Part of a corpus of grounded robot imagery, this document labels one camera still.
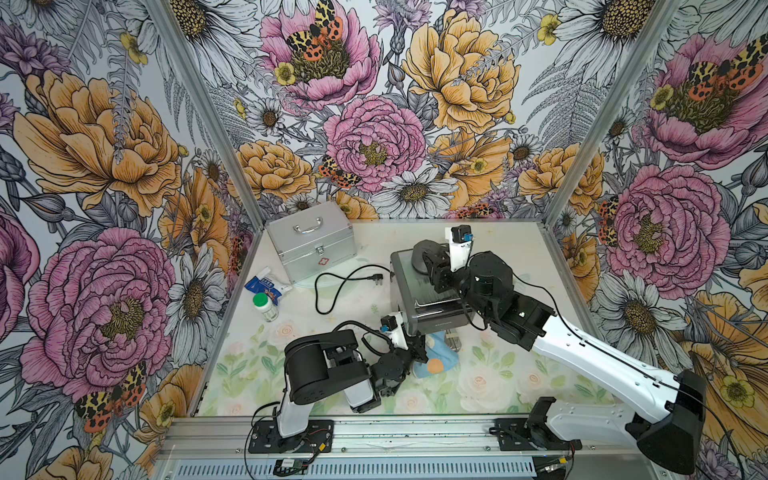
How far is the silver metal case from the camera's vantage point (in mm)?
971

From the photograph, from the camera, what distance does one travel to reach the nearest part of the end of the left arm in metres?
0.65

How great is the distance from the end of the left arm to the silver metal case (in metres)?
0.42
